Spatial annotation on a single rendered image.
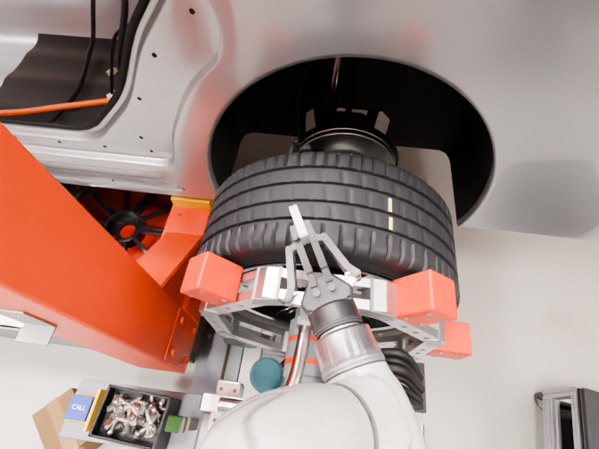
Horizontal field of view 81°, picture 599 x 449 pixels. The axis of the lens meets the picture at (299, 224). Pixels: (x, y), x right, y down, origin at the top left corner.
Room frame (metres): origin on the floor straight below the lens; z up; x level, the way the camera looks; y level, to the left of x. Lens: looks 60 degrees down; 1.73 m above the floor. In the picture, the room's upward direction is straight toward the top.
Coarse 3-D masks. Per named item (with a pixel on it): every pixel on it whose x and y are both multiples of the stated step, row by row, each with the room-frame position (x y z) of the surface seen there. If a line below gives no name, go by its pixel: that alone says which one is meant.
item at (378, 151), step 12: (324, 132) 0.74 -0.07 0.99; (336, 132) 0.73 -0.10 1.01; (348, 132) 0.72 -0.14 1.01; (360, 132) 0.73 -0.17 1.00; (300, 144) 0.75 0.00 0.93; (312, 144) 0.73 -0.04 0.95; (324, 144) 0.72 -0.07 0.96; (336, 144) 0.72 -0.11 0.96; (348, 144) 0.72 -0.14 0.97; (360, 144) 0.71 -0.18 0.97; (372, 144) 0.71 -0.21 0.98; (384, 144) 0.72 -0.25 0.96; (372, 156) 0.71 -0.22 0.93; (384, 156) 0.70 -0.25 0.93
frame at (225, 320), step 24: (240, 288) 0.26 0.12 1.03; (264, 288) 0.22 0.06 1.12; (360, 288) 0.23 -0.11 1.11; (384, 288) 0.22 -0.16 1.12; (216, 312) 0.22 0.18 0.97; (360, 312) 0.19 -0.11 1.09; (384, 312) 0.18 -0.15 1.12; (240, 336) 0.22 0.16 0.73; (288, 336) 0.25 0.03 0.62; (384, 336) 0.23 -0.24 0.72; (408, 336) 0.20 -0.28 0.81; (432, 336) 0.16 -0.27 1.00
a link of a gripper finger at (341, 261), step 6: (324, 234) 0.28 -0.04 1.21; (324, 240) 0.27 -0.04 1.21; (330, 240) 0.27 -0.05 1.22; (324, 246) 0.27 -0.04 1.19; (330, 246) 0.26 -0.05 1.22; (330, 252) 0.25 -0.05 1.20; (336, 252) 0.25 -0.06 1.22; (336, 258) 0.24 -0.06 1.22; (342, 258) 0.23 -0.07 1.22; (342, 264) 0.23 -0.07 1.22; (348, 264) 0.22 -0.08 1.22; (342, 270) 0.22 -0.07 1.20; (348, 270) 0.21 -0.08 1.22; (354, 270) 0.21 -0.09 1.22; (354, 276) 0.21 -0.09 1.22
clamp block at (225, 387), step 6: (222, 384) 0.08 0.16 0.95; (228, 384) 0.08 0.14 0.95; (234, 384) 0.08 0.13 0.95; (240, 384) 0.08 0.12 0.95; (216, 390) 0.07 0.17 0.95; (222, 390) 0.07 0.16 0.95; (228, 390) 0.07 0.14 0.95; (234, 390) 0.07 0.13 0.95; (240, 390) 0.07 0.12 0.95; (234, 396) 0.06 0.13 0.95; (240, 396) 0.06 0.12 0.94; (210, 414) 0.02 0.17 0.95; (216, 414) 0.02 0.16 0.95; (210, 420) 0.01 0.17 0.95; (210, 426) 0.00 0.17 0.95
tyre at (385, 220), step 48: (240, 192) 0.44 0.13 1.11; (288, 192) 0.40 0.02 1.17; (336, 192) 0.39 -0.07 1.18; (384, 192) 0.41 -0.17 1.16; (432, 192) 0.45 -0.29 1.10; (240, 240) 0.32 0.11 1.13; (288, 240) 0.30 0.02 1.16; (336, 240) 0.29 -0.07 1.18; (384, 240) 0.30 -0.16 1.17; (432, 240) 0.33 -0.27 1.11
